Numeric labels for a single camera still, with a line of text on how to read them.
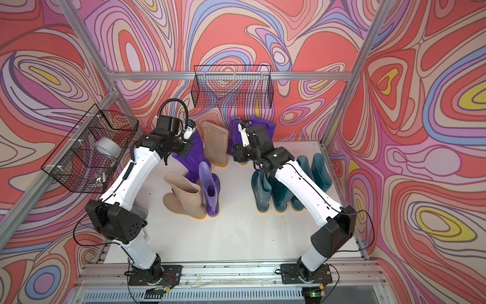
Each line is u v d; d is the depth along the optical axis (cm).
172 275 73
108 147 74
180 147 70
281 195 78
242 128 65
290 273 73
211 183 82
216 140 95
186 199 73
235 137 98
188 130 73
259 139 54
